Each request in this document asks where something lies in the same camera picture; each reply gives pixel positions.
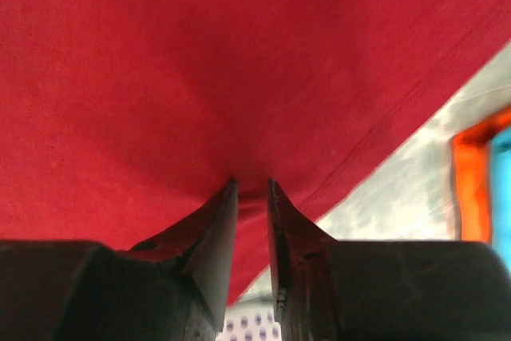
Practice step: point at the red t shirt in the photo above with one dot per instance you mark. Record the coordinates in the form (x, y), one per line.
(120, 117)

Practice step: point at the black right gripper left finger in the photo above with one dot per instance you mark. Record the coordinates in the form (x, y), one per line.
(172, 286)

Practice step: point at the folded orange t shirt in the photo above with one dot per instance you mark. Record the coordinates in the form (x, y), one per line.
(471, 175)

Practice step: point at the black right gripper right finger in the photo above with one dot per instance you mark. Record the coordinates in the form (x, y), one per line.
(329, 289)

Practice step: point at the folded turquoise t shirt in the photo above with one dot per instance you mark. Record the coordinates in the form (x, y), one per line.
(500, 193)

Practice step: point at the white plastic laundry basket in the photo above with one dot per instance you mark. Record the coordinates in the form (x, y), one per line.
(250, 322)

